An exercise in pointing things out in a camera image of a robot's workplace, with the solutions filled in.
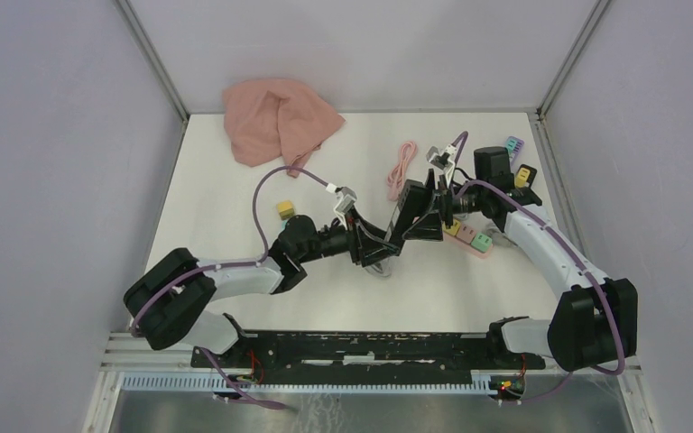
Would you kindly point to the pink cloth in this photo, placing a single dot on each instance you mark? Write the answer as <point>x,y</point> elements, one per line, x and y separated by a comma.
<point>277,118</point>

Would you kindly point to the black power strip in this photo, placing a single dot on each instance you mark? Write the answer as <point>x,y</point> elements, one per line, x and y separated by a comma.
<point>535,173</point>
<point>393,236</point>

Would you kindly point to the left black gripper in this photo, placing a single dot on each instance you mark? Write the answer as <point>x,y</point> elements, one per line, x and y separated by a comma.
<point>365,242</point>

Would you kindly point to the purple power strip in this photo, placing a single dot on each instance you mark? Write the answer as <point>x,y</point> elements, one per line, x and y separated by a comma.
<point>513,145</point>

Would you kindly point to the pink plug adapter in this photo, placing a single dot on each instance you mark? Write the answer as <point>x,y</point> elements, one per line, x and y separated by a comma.
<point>466,234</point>

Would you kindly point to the green plug adapter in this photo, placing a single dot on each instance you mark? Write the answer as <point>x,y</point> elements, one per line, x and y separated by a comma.
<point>482,242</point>

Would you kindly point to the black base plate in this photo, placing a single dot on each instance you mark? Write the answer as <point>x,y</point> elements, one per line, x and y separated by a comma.
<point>280,357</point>

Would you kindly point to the yellow adapter on pink strip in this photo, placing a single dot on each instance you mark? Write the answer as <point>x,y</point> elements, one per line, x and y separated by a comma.
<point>453,229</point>

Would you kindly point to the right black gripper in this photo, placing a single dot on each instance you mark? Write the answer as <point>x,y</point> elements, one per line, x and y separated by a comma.
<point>429,226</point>

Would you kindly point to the yellow adapter on black strip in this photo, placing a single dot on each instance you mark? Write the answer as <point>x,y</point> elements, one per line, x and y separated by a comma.
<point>523,177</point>

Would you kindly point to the pink power strip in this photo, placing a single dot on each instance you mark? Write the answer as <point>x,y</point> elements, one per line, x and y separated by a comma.
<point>467,247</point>

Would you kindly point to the white cable duct rail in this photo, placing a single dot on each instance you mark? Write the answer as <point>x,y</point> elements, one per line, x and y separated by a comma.
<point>212,382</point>

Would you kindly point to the yellow plug adapter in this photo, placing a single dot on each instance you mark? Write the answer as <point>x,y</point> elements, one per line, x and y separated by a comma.
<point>285,210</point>

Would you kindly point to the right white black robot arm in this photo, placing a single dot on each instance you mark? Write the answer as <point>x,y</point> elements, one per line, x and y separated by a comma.
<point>595,321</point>

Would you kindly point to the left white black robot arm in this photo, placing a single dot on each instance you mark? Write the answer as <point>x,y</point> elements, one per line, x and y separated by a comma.
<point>169,303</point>

